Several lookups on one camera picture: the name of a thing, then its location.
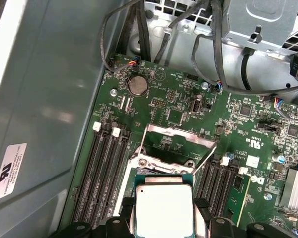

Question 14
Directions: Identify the thick black cable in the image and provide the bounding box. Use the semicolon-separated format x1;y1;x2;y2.
210;0;298;98

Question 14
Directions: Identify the black grey PC case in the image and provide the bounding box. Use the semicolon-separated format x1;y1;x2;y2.
0;0;298;238

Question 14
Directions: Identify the black RAM slot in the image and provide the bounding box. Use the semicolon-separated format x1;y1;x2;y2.
92;127;125;224
70;122;109;224
197;154;221;200
206;156;230;224
81;126;117;224
103;130;132;223
215;158;240;224

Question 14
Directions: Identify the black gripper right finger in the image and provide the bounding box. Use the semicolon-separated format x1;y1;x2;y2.
193;197;291;238

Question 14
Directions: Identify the internal USB port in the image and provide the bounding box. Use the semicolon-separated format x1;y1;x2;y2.
191;93;203;116

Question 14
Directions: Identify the round coin cell battery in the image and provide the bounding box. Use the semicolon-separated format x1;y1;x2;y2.
128;75;149;96

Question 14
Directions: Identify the black braided power cable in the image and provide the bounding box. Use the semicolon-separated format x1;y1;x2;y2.
119;0;153;62

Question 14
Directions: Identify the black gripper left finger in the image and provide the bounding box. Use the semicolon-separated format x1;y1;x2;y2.
49;197;138;238

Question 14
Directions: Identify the white label sticker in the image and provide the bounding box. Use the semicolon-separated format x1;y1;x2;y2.
0;143;28;204

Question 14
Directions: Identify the metal CPU locking lever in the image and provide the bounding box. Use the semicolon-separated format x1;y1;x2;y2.
192;145;218;176

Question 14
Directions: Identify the green RAM stick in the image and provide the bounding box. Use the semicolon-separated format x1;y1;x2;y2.
223;173;252;225

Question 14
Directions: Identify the green motherboard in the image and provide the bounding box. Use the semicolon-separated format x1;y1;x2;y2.
69;51;298;238

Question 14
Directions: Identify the black cable with white tie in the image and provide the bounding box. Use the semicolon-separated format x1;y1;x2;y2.
152;9;189;65

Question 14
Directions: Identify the CPU socket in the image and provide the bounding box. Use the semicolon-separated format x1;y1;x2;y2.
113;145;198;224

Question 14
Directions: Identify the black curved cable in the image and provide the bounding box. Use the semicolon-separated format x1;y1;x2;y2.
240;47;256;91

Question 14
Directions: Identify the thin black looped wire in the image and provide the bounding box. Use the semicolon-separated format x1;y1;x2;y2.
190;32;225;93

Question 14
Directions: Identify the silver metal drive cage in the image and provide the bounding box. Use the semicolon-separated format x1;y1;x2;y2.
221;0;298;59

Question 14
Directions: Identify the silver finned heatsink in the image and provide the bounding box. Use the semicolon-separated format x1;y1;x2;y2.
279;168;298;214

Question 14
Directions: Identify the silver green CPU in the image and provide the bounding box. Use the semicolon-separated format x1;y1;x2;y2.
134;173;206;238

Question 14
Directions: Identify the multicolour wire bundle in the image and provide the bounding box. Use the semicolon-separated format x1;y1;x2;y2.
272;95;298;121

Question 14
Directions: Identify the metal socket cover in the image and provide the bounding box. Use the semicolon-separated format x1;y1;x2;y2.
138;124;217;172

